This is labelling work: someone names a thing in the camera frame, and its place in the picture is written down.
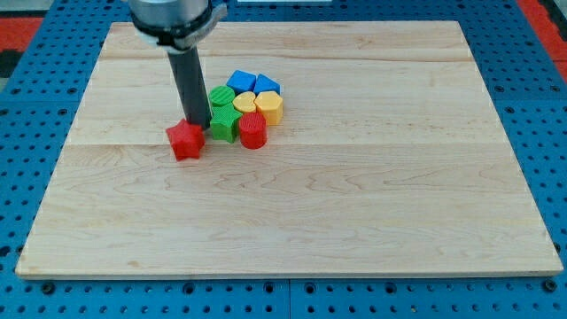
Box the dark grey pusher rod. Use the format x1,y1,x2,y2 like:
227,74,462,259
167,48,212,129

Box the red star block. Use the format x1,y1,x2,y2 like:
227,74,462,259
166,119,205,161

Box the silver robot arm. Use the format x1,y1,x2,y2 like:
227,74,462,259
128,0,228,130

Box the green star block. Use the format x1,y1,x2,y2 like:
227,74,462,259
210,105,242,144

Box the green cylinder block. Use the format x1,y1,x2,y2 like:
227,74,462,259
209,85,236,107

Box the blue cube block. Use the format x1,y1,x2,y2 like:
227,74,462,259
226,70,256,95

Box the yellow heart block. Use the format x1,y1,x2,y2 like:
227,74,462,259
232,91,257,113

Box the blue triangle block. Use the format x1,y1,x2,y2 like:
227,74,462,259
253,74,281,95

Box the yellow hexagon block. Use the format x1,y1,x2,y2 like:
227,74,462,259
254,90,284,126

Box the red cylinder block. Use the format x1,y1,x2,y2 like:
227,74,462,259
238,113,268,150

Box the light wooden board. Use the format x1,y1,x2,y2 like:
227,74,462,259
16,20,563,280

